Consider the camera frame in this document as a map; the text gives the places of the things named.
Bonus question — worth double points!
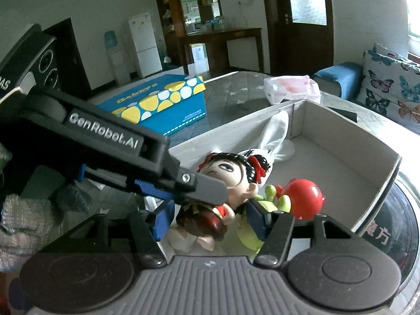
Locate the green round alien toy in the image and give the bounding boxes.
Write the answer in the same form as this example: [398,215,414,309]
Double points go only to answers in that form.
[237,185,291,254]

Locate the black-haired doll figurine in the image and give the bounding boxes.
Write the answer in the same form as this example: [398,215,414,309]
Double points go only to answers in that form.
[166,149,273,253]

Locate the red round toy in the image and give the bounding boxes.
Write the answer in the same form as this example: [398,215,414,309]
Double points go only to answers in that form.
[275,178,325,221]

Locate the white plush rabbit toy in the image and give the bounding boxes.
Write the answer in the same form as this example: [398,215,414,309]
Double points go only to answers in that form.
[239,111,295,172]

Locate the grey cardboard box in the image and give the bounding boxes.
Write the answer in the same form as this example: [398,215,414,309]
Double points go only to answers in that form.
[171,100,401,231]

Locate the grey knit gloved hand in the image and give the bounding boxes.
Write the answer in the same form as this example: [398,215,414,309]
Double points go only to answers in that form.
[1,146,93,272]

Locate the blue yellow tissue box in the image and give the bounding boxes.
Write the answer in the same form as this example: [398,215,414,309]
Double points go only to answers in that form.
[98,74,206,136]

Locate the water dispenser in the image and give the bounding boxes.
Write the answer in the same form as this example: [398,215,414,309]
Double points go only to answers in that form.
[104,30,130,86]

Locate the white refrigerator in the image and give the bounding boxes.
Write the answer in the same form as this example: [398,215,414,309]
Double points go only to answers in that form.
[128,13,162,78]

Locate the pink plastic bag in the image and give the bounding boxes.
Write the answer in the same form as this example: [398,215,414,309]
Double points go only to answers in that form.
[263,75,321,104]

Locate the black round induction cooktop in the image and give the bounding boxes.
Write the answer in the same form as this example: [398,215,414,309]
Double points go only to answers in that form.
[362,172,419,301]

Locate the dark wooden side table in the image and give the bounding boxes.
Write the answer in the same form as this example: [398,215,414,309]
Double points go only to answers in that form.
[177,28,264,75]

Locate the blue sofa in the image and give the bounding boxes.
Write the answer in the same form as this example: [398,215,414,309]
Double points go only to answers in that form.
[313,62,366,108]

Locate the dark wooden display cabinet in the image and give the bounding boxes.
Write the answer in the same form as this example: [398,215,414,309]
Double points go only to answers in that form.
[156,0,223,66]

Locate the butterfly print cushion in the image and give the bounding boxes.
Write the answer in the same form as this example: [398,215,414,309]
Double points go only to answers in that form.
[356,43,419,134]

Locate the dark wooden door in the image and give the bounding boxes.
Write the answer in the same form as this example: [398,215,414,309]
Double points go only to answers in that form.
[264,0,334,76]

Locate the window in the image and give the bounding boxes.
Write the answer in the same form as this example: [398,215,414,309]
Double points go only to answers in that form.
[407,0,419,38]

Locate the black camera module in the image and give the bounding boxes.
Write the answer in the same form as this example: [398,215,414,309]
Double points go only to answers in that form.
[1,24,61,100]

